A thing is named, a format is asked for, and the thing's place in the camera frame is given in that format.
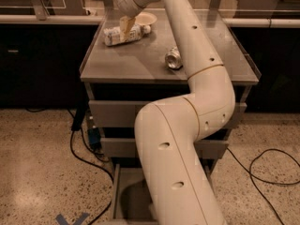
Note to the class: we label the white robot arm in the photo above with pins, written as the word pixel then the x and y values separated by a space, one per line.
pixel 167 129

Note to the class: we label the grey metal drawer cabinet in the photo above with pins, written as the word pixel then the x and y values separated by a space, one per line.
pixel 137 71

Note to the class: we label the grey top drawer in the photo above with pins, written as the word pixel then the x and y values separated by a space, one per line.
pixel 122 114

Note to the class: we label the grey middle drawer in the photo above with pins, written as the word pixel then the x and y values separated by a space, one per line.
pixel 126 148

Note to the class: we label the grey open bottom drawer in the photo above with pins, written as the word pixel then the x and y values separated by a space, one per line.
pixel 128 194

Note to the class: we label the cream ceramic bowl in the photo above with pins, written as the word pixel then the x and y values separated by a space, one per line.
pixel 145 18

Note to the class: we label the blue power box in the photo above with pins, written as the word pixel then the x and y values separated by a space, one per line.
pixel 93 133

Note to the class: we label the white horizontal rail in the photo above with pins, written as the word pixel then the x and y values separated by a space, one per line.
pixel 232 22

